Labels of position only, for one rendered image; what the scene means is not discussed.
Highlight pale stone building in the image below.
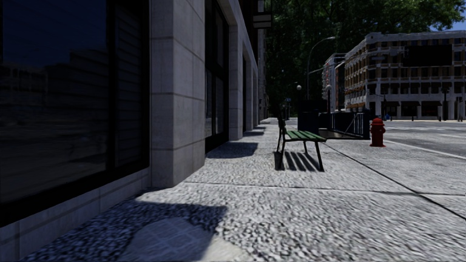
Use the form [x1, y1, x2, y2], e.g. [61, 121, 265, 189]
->
[0, 0, 274, 262]

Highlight green bench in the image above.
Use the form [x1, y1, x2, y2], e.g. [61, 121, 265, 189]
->
[275, 117, 327, 172]

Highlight grey street lamp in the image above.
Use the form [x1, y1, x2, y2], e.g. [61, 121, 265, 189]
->
[306, 36, 337, 101]

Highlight red brick building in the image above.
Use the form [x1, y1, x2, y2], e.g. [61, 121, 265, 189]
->
[321, 53, 347, 113]

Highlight dark stairway railing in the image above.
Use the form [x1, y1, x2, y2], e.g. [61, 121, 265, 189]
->
[295, 84, 371, 141]

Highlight red fire hydrant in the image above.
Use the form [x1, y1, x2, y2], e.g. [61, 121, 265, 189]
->
[369, 117, 387, 148]

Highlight trees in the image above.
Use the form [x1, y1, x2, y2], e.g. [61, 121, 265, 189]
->
[265, 0, 466, 119]

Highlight pale concrete building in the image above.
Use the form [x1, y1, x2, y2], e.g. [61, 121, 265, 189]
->
[343, 30, 466, 121]

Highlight traffic light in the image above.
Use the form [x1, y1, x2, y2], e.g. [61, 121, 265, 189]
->
[440, 86, 450, 121]

